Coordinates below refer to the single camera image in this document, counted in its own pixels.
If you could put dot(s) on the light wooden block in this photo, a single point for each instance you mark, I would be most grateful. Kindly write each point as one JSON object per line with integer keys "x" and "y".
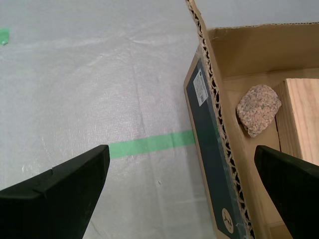
{"x": 301, "y": 119}

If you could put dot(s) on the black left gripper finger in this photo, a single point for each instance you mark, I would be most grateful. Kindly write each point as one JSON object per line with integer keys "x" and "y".
{"x": 296, "y": 189}
{"x": 49, "y": 199}

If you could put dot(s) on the brown cardboard box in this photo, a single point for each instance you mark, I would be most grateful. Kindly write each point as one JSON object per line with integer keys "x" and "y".
{"x": 249, "y": 54}

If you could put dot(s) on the light green tape strip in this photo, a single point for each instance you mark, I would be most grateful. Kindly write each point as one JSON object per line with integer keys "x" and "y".
{"x": 154, "y": 144}

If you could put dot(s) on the white plastic table cover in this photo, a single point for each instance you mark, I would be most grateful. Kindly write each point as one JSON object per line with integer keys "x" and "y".
{"x": 74, "y": 87}

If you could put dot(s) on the light green tape mark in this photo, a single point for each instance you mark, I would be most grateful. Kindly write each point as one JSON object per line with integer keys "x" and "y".
{"x": 4, "y": 36}

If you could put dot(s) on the speckled beige rock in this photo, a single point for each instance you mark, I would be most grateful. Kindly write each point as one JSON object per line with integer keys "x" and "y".
{"x": 259, "y": 109}

